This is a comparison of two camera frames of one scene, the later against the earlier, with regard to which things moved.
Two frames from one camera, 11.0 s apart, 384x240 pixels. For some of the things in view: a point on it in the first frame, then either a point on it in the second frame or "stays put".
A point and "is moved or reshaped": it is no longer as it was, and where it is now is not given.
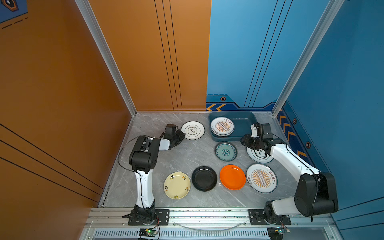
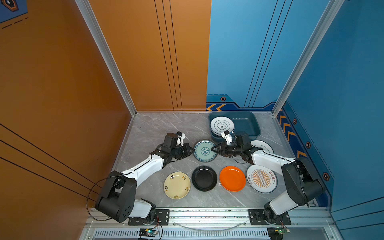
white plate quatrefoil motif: x=193 y=130 -> x=221 y=124
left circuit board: x=147 y=232 stays put
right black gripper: x=245 y=141 -> x=223 y=149
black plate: x=204 y=178 stays put
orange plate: x=232 y=177 stays put
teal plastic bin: x=243 y=121 stays put
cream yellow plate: x=177 y=185 stays put
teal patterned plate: x=226 y=151 is moved or reshaped
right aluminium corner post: x=307 y=55 stays put
